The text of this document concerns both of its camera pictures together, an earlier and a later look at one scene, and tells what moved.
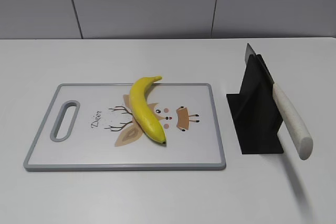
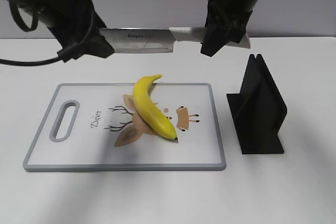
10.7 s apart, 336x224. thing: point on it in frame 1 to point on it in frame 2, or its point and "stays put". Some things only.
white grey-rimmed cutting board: (90, 127) stays put
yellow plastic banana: (144, 115) to (145, 104)
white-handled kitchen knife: (294, 128) to (155, 40)
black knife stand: (255, 110) stays put
